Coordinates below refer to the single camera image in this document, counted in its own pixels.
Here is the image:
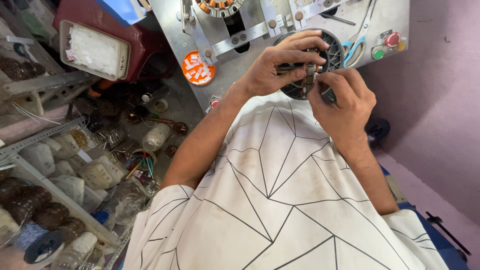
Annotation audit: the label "heap of dark wound coils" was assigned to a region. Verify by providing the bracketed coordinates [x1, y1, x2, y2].
[0, 55, 47, 82]

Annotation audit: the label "small dark hand tool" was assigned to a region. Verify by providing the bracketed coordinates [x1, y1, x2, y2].
[322, 88, 338, 106]

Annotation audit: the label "orange and black tool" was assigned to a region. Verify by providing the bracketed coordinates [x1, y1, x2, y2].
[87, 78, 114, 98]

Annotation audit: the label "black round slotted plastic tray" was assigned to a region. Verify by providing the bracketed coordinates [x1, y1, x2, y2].
[274, 28, 346, 101]

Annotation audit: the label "metal rack with bagged parts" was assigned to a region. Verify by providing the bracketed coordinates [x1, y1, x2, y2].
[0, 118, 126, 270]

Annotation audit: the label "copper wound stator on machine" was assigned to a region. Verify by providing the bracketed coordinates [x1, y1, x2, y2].
[194, 0, 245, 19]

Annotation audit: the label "blue handled scissors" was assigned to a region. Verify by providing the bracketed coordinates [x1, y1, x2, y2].
[341, 0, 378, 69]

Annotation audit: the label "blue seat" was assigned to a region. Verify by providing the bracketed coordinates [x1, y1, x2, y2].
[378, 164, 470, 270]

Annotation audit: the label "black spool with blue thread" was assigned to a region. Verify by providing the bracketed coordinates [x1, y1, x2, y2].
[14, 222, 66, 265]

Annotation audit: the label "small motor stator core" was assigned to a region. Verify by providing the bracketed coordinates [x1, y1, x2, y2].
[277, 47, 326, 95]

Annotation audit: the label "blue plastic sheet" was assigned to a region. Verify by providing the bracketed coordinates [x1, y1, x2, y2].
[94, 0, 149, 27]

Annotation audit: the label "grey metal winding machine table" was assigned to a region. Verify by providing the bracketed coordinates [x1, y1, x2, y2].
[149, 0, 410, 113]

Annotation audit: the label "white plastic bottle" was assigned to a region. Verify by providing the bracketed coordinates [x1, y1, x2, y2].
[141, 123, 172, 152]

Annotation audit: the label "grey metal angle frame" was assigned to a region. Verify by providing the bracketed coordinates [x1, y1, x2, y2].
[0, 70, 99, 118]

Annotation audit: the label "clear plastic bottle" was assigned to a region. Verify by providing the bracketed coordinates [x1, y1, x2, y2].
[50, 231, 99, 270]

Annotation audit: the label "maroon plastic stool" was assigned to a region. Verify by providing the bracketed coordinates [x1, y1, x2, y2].
[52, 0, 178, 82]

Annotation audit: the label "person's right hand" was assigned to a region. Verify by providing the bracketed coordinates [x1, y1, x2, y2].
[307, 69, 377, 150]

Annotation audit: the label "red stop push button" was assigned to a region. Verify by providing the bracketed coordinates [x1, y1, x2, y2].
[384, 32, 402, 49]

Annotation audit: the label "black metal lever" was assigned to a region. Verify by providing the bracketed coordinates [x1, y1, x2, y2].
[425, 211, 473, 257]

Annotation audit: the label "white shirt with black lines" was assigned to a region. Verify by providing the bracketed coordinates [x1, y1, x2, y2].
[123, 92, 449, 270]

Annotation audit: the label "black metal rod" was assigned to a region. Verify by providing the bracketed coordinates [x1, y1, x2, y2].
[319, 13, 357, 27]

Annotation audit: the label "black round wheel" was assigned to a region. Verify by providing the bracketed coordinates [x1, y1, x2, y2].
[365, 118, 391, 142]

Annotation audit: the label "steel wire spring coil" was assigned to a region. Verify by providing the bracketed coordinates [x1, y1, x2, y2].
[111, 139, 140, 163]
[93, 125, 127, 149]

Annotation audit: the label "beige tray with paper slips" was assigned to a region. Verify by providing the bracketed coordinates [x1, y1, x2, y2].
[59, 19, 131, 82]

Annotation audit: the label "tub with coloured wires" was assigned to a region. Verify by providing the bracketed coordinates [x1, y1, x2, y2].
[129, 148, 158, 178]

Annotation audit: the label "person's left hand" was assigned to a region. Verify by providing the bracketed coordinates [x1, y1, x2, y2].
[240, 30, 331, 99]

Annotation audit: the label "orange lid with paper slips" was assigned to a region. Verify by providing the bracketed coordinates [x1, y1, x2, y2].
[181, 50, 216, 86]

